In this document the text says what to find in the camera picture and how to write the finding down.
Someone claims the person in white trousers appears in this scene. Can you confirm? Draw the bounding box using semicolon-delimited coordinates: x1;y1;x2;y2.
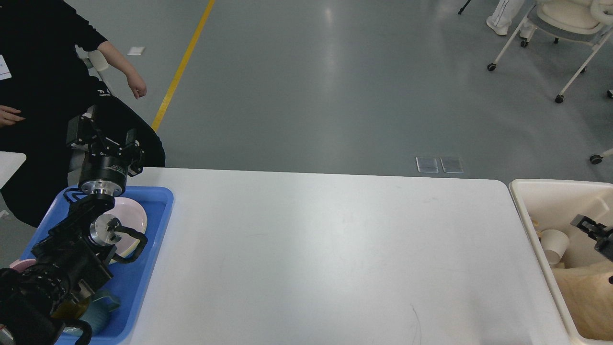
486;0;525;36

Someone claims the white paper scrap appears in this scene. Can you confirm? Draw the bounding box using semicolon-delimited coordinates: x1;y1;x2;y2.
126;46;145;56

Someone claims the white plastic bin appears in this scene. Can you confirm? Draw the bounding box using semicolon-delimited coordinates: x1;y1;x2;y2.
510;179;612;345

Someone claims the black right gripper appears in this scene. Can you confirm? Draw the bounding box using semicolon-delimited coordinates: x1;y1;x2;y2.
570;214;613;262

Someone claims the brown paper bag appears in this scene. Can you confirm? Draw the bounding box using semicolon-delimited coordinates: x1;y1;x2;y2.
552;261;613;341

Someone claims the pink plate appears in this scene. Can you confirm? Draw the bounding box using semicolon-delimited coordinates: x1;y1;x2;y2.
96;198;148;259

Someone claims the person in black clothes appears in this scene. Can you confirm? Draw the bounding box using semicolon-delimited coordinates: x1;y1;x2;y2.
0;0;148;228

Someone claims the white office chair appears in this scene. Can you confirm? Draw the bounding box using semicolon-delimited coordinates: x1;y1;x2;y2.
488;0;613;104

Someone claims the teal mug yellow inside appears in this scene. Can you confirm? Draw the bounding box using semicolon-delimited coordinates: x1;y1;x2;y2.
52;290;121;335

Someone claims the clear floor plate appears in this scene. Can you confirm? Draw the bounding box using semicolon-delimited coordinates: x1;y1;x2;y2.
440;157;465;174
416;157;439;174

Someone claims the pink mug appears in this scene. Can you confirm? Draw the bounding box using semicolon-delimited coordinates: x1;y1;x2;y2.
9;258;37;273

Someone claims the white paper cup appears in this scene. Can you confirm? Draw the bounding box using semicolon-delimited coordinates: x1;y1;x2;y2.
540;229;570;265

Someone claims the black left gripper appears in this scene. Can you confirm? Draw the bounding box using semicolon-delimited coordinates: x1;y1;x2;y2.
66;105;144;197

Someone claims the white chair leg caster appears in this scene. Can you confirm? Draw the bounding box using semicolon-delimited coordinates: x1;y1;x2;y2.
589;149;613;165

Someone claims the left clear floor plate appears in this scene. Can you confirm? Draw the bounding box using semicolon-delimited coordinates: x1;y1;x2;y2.
416;157;439;174

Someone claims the blue plastic tray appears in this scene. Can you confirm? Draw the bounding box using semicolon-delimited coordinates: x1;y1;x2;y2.
19;186;174;345

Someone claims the white table corner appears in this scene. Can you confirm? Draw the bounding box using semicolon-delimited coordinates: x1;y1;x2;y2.
0;151;26;188

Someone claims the right clear floor plate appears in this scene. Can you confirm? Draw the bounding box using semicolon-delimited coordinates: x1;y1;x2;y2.
440;157;465;174

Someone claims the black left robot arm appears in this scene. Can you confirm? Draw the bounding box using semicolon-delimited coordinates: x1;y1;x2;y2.
0;105;148;345

